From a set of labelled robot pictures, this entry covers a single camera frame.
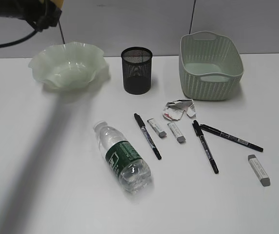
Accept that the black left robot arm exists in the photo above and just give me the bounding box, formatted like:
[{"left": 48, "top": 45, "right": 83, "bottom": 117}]
[{"left": 0, "top": 0, "right": 64, "bottom": 32}]

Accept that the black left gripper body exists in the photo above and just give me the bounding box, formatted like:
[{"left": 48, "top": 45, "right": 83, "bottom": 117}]
[{"left": 23, "top": 0, "right": 62, "bottom": 32}]

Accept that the waste paper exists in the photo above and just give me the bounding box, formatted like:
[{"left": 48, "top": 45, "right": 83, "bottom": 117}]
[{"left": 163, "top": 99, "right": 196, "bottom": 121}]

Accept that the wavy translucent green plate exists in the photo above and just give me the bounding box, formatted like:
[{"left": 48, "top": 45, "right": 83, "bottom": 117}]
[{"left": 28, "top": 42, "right": 109, "bottom": 91}]

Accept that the black mesh pen holder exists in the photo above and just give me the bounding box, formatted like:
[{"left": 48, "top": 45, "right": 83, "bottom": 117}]
[{"left": 121, "top": 47, "right": 153, "bottom": 95}]

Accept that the black marker pen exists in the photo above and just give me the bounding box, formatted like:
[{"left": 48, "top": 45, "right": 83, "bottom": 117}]
[
  {"left": 192, "top": 120, "right": 219, "bottom": 174},
  {"left": 134, "top": 113, "right": 162, "bottom": 160},
  {"left": 200, "top": 124, "right": 263, "bottom": 152}
]

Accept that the clear water bottle green label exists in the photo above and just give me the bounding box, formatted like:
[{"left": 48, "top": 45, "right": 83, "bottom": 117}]
[{"left": 93, "top": 121, "right": 152, "bottom": 194}]

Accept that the white grey eraser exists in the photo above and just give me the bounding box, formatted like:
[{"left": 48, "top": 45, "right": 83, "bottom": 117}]
[
  {"left": 167, "top": 122, "right": 186, "bottom": 143},
  {"left": 248, "top": 155, "right": 271, "bottom": 187},
  {"left": 147, "top": 118, "right": 167, "bottom": 138}
]

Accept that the white grey eraser right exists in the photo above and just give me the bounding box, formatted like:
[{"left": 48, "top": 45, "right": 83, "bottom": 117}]
[{"left": 248, "top": 155, "right": 271, "bottom": 187}]

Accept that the white grey eraser middle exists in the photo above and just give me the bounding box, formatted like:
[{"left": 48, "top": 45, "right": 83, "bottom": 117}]
[{"left": 167, "top": 122, "right": 186, "bottom": 143}]

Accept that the yellow mango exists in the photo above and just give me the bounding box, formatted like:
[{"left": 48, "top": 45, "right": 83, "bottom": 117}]
[{"left": 51, "top": 0, "right": 64, "bottom": 9}]

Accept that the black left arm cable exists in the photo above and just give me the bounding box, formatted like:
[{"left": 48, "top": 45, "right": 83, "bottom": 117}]
[{"left": 0, "top": 0, "right": 55, "bottom": 50}]

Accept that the white grey eraser left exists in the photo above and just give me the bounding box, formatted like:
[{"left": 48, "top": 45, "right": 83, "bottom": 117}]
[{"left": 147, "top": 118, "right": 167, "bottom": 138}]

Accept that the pale green plastic basket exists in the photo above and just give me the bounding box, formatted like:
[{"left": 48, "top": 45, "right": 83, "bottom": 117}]
[{"left": 179, "top": 31, "right": 244, "bottom": 101}]

